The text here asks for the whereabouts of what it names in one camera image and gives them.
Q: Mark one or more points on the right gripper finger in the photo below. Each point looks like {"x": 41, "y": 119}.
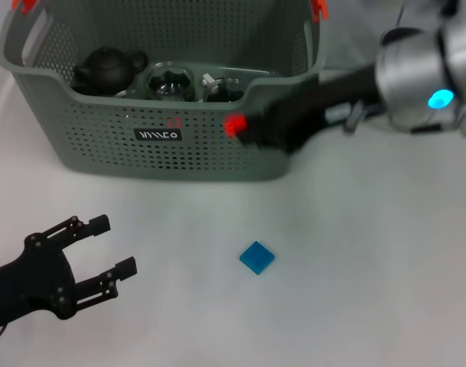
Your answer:
{"x": 271, "y": 111}
{"x": 267, "y": 141}

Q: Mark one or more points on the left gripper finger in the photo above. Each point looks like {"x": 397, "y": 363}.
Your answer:
{"x": 87, "y": 225}
{"x": 106, "y": 281}

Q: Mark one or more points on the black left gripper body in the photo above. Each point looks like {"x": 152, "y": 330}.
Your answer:
{"x": 26, "y": 279}

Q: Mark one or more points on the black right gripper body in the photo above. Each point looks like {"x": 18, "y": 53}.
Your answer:
{"x": 332, "y": 103}

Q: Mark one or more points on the small red brick side stud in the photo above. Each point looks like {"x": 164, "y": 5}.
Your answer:
{"x": 234, "y": 125}

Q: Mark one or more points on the glass teacup black holder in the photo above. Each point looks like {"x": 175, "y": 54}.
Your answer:
{"x": 225, "y": 95}
{"x": 123, "y": 93}
{"x": 169, "y": 82}

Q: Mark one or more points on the white toy brick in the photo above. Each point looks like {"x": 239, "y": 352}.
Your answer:
{"x": 209, "y": 79}

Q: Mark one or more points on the blue square four-stud brick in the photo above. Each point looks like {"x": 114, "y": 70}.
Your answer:
{"x": 257, "y": 258}

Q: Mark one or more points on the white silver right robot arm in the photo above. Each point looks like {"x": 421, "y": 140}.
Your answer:
{"x": 427, "y": 69}

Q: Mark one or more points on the grey perforated plastic storage bin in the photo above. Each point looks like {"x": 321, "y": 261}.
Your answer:
{"x": 179, "y": 153}

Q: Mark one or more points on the glass pitcher black lid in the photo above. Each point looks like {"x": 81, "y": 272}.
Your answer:
{"x": 388, "y": 35}

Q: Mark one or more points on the black ceramic teapot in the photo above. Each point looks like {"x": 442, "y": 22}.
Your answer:
{"x": 106, "y": 72}

